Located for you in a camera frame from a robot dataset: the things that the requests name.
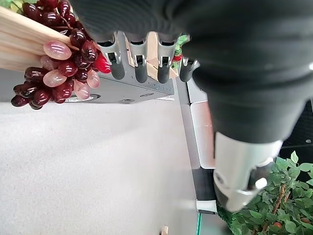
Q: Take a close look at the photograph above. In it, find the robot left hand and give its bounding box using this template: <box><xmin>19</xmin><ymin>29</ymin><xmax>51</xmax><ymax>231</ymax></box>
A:
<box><xmin>69</xmin><ymin>0</ymin><xmax>313</xmax><ymax>212</ymax></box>

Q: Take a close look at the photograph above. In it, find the light wooden slat basket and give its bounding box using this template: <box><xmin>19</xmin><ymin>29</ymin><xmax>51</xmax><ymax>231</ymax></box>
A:
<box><xmin>0</xmin><ymin>6</ymin><xmax>80</xmax><ymax>71</ymax></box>

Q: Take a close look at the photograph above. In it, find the red fruit with green leaves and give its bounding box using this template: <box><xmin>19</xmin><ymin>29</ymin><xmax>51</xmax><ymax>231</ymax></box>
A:
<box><xmin>170</xmin><ymin>34</ymin><xmax>191</xmax><ymax>70</ymax></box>

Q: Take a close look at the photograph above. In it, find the small wooden crate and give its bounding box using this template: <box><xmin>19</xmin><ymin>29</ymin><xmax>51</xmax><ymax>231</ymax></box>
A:
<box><xmin>124</xmin><ymin>31</ymin><xmax>179</xmax><ymax>79</ymax></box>

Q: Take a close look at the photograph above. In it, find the black mesh panel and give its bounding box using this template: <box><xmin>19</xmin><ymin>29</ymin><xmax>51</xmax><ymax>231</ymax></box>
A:
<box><xmin>278</xmin><ymin>97</ymin><xmax>313</xmax><ymax>163</ymax></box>

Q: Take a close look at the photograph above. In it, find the green leafy artificial plant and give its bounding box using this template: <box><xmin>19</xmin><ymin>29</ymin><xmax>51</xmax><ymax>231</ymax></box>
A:
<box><xmin>217</xmin><ymin>150</ymin><xmax>313</xmax><ymax>235</ymax></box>

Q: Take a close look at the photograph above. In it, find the dark red grape bunch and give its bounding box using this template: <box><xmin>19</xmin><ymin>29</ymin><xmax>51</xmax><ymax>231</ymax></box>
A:
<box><xmin>11</xmin><ymin>0</ymin><xmax>101</xmax><ymax>110</ymax></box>

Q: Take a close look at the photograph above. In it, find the grey metal post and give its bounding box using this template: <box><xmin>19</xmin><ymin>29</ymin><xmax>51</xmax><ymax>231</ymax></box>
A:
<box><xmin>174</xmin><ymin>77</ymin><xmax>219</xmax><ymax>216</ymax></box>

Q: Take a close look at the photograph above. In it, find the silver metal frame beam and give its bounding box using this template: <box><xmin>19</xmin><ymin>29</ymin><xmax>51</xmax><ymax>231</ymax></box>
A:
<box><xmin>65</xmin><ymin>72</ymin><xmax>177</xmax><ymax>105</ymax></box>

